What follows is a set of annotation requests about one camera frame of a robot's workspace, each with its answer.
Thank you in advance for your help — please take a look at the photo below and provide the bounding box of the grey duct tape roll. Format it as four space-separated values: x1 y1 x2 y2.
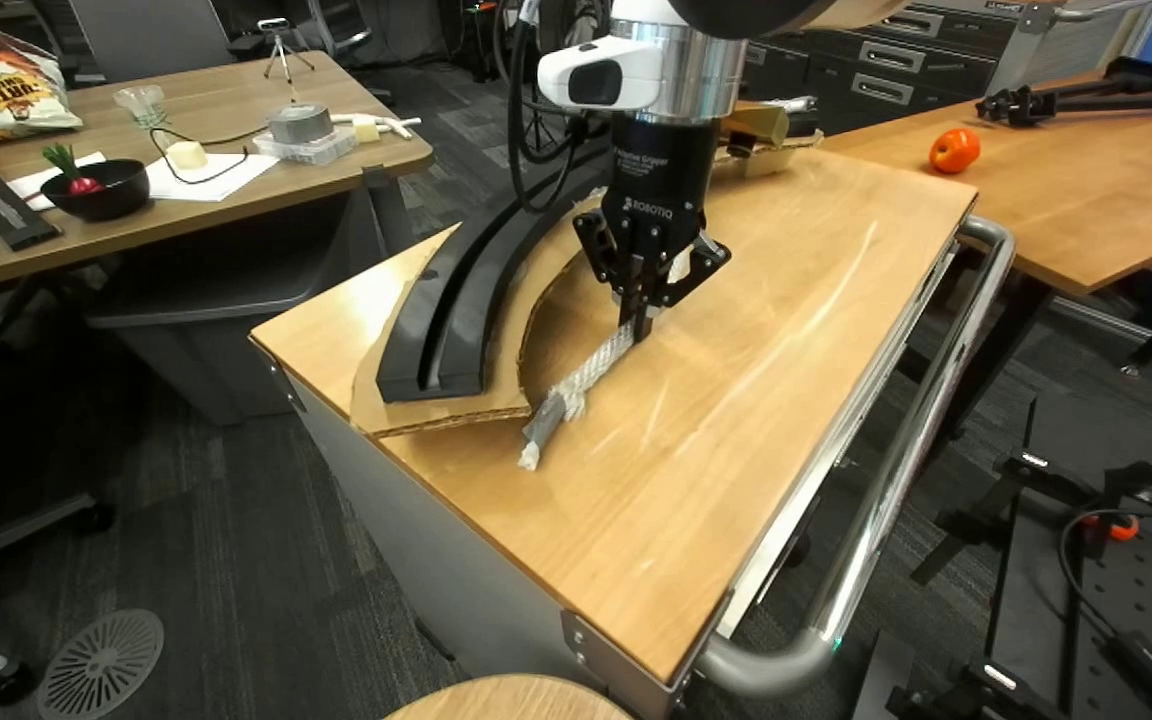
270 105 332 148

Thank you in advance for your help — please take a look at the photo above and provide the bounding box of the orange fruit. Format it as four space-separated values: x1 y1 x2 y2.
928 130 980 176

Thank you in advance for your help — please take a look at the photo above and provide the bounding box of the orange clamp handle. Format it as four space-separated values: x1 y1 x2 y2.
1085 511 1142 546

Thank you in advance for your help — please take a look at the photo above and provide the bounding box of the round wooden stool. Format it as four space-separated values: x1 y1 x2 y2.
383 677 632 720

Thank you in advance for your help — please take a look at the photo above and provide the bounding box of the curved black board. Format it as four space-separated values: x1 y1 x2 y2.
377 154 610 405

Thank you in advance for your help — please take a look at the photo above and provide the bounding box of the white braided rope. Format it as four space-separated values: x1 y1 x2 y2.
516 321 640 478

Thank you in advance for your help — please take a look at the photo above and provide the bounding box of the chips snack bag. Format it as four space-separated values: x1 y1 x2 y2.
0 27 80 142

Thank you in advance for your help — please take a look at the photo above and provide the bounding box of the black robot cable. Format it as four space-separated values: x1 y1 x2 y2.
503 0 612 217

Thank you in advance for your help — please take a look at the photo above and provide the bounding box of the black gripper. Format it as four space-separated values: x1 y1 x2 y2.
573 115 732 342

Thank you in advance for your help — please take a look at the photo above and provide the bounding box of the brown cardboard sheet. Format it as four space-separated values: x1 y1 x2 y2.
348 229 581 438

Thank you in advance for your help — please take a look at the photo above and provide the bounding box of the metal cart body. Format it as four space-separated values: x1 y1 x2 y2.
280 370 677 720

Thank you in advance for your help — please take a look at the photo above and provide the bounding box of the black bowl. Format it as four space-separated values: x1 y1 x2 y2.
45 159 150 220

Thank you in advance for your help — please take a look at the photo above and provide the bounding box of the chrome cart handle bar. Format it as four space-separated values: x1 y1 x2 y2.
695 217 1018 697

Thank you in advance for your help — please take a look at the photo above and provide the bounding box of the long wooden office table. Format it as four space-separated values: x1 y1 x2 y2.
0 52 433 283

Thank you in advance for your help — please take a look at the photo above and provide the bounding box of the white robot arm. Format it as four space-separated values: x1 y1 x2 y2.
535 0 909 342

